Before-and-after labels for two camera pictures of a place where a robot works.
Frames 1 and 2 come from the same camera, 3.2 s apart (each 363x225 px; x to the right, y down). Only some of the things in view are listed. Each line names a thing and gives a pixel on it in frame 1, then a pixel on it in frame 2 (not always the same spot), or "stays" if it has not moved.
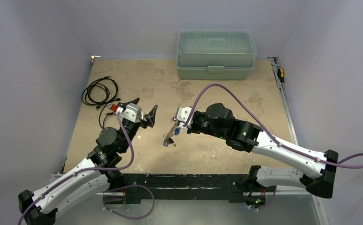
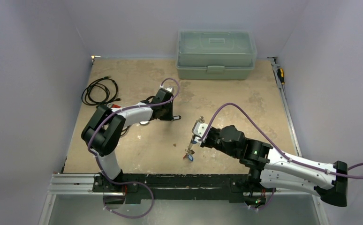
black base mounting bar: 223,187 stays
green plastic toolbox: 216,54 stays
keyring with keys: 168,136 to 189,154
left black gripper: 149,117 to 169,117
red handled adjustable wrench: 113,107 stays
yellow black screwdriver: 281,74 stays
